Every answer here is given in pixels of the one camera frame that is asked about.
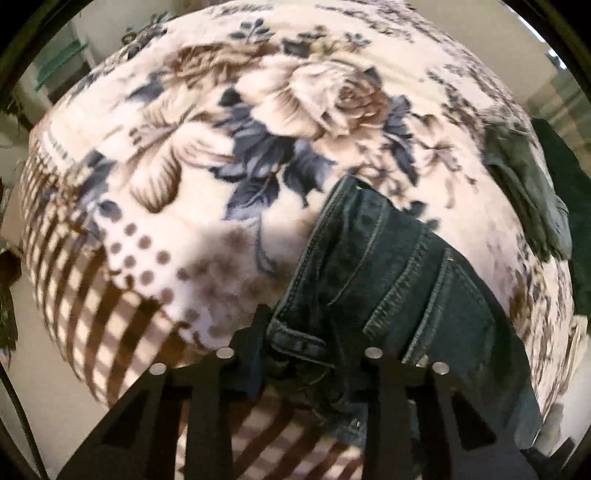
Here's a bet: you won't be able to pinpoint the dark blue denim pants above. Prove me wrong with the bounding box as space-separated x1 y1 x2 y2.
266 176 542 448

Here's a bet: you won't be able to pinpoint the floral brown white blanket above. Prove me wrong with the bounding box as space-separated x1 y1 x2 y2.
20 1 575 479

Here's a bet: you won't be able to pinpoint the folded grey-green jeans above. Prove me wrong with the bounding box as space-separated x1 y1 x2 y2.
482 121 572 262

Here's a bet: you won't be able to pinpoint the dark green cloth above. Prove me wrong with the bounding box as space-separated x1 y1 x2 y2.
531 118 591 317

